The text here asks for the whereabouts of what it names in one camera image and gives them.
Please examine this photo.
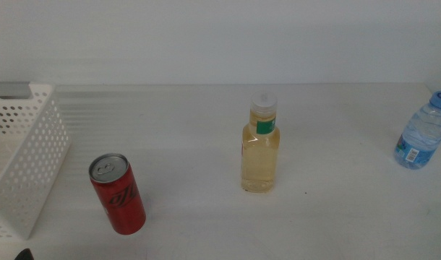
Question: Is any red cola can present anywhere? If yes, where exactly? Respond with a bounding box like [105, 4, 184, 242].
[88, 153, 147, 235]

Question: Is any yellow liquid bottle white cap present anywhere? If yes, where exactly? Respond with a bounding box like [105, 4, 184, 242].
[240, 91, 281, 194]

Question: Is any clear water bottle blue cap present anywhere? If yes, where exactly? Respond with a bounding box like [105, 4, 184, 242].
[393, 90, 441, 170]

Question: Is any white perforated plastic basket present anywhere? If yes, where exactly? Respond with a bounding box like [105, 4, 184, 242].
[0, 82, 72, 241]

